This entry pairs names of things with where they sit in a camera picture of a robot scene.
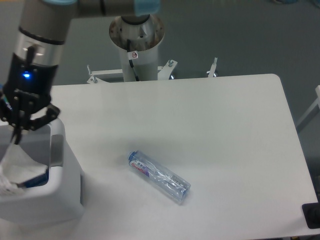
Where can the blue and orange trash packet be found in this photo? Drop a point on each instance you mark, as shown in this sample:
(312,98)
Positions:
(35,182)

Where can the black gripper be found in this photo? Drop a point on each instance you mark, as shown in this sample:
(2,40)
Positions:
(28,90)

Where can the white frame at right edge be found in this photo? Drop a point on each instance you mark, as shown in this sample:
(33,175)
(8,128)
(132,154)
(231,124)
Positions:
(310,113)

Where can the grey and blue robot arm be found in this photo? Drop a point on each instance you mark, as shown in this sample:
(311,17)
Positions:
(44,26)

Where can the white plastic trash can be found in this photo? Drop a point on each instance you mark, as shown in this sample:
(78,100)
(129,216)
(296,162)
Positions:
(60,199)

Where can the clear plastic bottle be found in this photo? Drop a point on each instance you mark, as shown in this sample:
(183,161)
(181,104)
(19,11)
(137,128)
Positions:
(160,177)

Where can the blue labelled water bottle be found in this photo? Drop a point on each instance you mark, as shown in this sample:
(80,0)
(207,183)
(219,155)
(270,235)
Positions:
(2,96)

